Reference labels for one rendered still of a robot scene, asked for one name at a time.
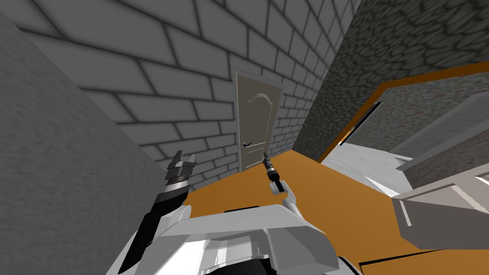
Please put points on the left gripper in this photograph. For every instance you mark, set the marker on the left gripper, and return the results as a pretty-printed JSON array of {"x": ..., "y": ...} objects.
[{"x": 178, "y": 173}]

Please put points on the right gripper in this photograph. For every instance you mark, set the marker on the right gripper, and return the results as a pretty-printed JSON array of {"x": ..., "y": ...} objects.
[{"x": 273, "y": 174}]

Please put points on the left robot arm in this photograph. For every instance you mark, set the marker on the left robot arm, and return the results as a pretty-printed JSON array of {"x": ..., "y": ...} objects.
[{"x": 153, "y": 225}]

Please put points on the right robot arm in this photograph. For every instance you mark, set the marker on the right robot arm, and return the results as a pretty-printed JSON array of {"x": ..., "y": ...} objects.
[{"x": 289, "y": 198}]

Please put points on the beige panelled door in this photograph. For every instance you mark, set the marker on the beige panelled door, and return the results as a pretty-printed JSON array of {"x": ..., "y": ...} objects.
[{"x": 256, "y": 122}]

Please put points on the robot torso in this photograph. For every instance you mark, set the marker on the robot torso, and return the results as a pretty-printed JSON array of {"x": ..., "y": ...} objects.
[{"x": 244, "y": 233}]

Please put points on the grey white cabinet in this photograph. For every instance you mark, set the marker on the grey white cabinet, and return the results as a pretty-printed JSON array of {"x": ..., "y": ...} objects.
[{"x": 439, "y": 214}]

